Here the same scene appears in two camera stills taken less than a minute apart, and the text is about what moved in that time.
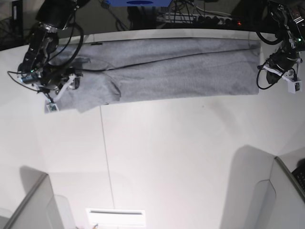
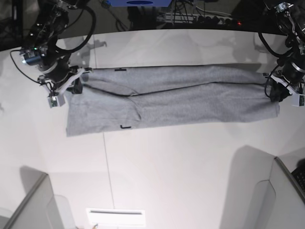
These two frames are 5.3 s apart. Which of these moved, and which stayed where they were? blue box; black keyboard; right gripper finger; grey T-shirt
Moved: grey T-shirt; right gripper finger
Stayed: black keyboard; blue box
